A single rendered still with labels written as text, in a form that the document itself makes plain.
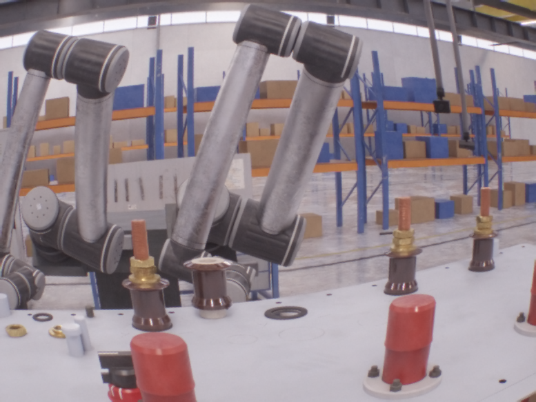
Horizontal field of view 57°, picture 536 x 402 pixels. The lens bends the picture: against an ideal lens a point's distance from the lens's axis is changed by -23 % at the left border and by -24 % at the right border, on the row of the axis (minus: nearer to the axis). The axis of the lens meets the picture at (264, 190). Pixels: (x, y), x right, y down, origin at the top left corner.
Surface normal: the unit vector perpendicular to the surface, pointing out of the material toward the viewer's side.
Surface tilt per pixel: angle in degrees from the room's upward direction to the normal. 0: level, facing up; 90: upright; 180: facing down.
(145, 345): 4
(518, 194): 90
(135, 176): 90
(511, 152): 90
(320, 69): 122
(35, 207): 60
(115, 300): 90
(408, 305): 4
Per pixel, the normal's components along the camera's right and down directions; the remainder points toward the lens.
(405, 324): -0.49, 0.09
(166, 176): 0.32, 0.08
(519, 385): 0.02, -0.96
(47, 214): 0.13, -0.42
